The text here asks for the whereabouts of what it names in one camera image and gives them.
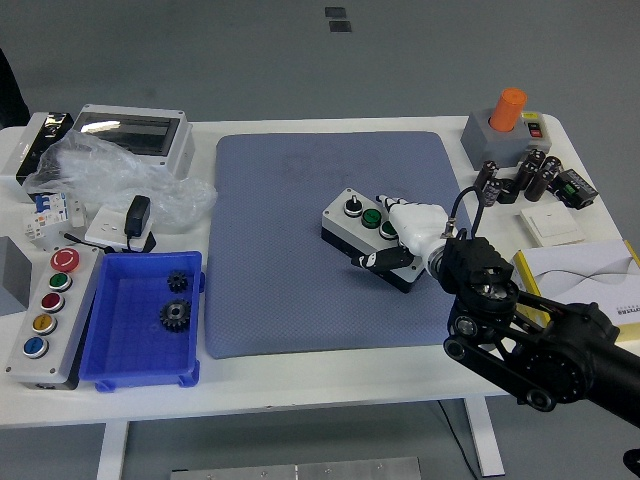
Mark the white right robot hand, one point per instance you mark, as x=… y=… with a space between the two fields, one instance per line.
x=417 y=222

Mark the grey four-button control box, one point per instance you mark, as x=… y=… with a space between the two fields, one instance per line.
x=345 y=220

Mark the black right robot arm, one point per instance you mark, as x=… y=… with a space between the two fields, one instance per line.
x=575 y=350

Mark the grey five-button control box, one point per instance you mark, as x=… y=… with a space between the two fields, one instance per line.
x=65 y=320

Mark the black cylindrical capacitor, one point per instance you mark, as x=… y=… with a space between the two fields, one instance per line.
x=492 y=192
x=525 y=176
x=486 y=175
x=539 y=185
x=552 y=167
x=535 y=157

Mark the orange cylinder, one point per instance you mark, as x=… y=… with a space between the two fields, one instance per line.
x=506 y=110

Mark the black module with green terminal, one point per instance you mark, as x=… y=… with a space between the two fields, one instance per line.
x=577 y=190

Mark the grey-blue padded mat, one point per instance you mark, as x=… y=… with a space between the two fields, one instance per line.
x=260 y=300

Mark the dark floor plate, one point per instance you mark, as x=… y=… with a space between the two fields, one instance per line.
x=340 y=26
x=335 y=12

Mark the white table leg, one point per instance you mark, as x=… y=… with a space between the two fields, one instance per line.
x=112 y=450
x=485 y=440

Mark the small black gear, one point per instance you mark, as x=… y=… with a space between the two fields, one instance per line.
x=177 y=281

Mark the large black gear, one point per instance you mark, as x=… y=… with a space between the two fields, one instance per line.
x=175 y=314

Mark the grey metal plate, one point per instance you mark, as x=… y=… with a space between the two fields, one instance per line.
x=300 y=470

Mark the black power adapter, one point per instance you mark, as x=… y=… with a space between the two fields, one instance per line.
x=137 y=215

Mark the clear plastic bag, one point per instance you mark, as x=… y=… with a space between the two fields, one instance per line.
x=110 y=170

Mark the blue plastic bin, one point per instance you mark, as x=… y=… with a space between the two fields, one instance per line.
x=130 y=355

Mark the white blue circuit breaker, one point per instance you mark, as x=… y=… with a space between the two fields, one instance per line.
x=47 y=215

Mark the grey metal box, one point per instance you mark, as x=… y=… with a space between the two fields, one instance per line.
x=12 y=275

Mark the white wall switch plate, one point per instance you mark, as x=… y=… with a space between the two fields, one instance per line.
x=552 y=225

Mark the grey enclosure with clear lid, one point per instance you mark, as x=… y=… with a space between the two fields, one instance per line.
x=125 y=130

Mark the white wall socket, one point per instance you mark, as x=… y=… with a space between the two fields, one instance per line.
x=105 y=227

